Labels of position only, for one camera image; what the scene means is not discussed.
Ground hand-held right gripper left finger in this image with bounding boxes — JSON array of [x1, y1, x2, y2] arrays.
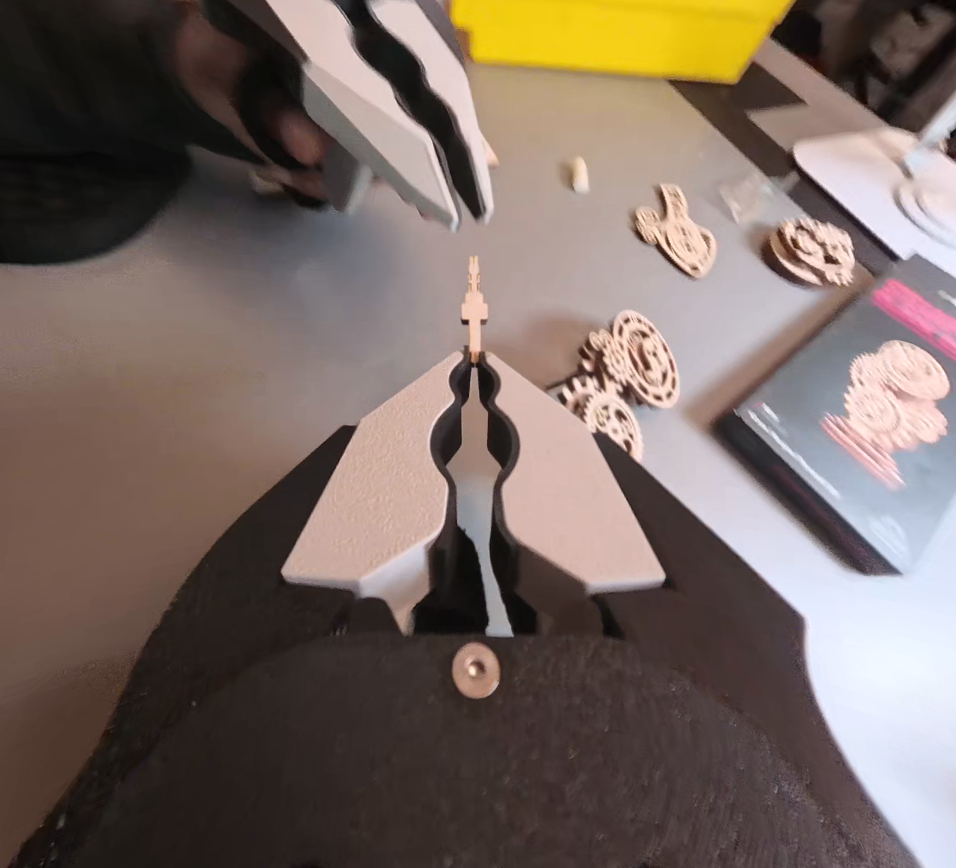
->
[[281, 351, 473, 634]]

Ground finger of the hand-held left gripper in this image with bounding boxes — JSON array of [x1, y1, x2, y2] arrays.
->
[[246, 0, 460, 233], [369, 0, 495, 223]]

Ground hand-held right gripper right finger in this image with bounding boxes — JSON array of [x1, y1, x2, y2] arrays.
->
[[478, 351, 667, 634]]

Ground wooden gear assembly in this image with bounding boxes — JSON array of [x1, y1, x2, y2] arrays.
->
[[549, 310, 682, 462]]

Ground small wooden axle pin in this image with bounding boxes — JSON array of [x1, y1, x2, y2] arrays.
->
[[461, 256, 490, 365]]

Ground ornate wooden bracket piece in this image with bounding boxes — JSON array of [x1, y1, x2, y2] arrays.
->
[[635, 183, 718, 279]]

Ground person's left forearm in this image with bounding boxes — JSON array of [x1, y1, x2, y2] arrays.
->
[[0, 0, 225, 160]]

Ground person's left hand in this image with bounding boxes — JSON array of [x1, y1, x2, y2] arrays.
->
[[179, 9, 330, 205]]

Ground black puzzle box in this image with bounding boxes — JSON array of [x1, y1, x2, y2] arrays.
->
[[713, 256, 956, 576]]

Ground clear plastic bag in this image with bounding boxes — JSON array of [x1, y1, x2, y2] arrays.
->
[[718, 174, 781, 223]]

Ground small round wooden gear stack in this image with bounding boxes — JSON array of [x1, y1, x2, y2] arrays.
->
[[763, 217, 856, 287]]

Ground white book stand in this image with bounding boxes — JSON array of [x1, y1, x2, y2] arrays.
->
[[793, 92, 956, 264]]

